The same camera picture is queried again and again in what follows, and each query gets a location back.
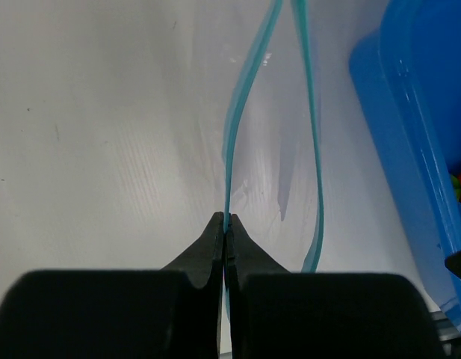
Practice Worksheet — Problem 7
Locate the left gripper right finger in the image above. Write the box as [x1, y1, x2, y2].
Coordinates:
[226, 215, 445, 358]

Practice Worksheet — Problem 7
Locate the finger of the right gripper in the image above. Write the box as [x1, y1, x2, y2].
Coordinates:
[445, 251, 461, 280]

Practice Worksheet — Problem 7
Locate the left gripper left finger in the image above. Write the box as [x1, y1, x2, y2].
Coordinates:
[0, 212, 224, 358]

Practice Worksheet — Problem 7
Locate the clear zip top bag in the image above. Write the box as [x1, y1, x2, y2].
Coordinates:
[199, 0, 365, 322]

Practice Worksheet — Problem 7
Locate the blue plastic bin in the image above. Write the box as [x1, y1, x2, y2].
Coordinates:
[349, 1, 461, 334]

